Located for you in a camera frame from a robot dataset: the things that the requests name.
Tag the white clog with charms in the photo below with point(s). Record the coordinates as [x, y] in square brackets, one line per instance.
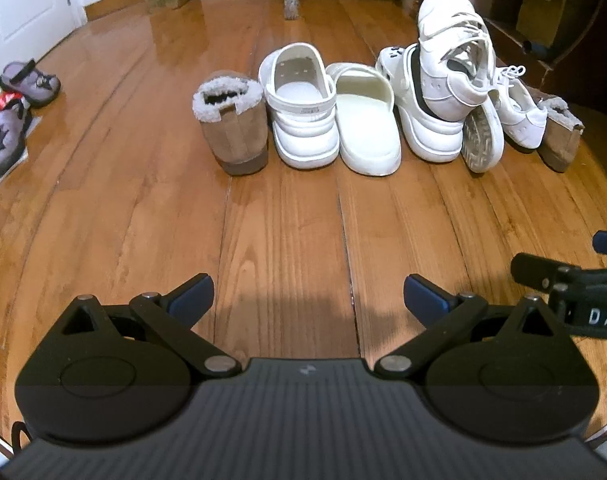
[423, 130]
[303, 135]

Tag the dark blue tube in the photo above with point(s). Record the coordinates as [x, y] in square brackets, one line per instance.
[532, 47]

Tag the red packet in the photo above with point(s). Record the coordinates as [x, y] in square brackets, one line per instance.
[6, 101]

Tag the white door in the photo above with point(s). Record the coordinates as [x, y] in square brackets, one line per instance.
[23, 0]

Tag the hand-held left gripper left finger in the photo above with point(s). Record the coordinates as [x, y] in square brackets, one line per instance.
[193, 296]

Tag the tan open cardboard box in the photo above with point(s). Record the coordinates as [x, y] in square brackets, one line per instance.
[543, 15]

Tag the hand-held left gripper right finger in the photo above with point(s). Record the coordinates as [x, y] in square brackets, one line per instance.
[423, 296]

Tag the tan fleece-lined slipper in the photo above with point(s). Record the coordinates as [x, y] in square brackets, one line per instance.
[558, 145]
[233, 135]

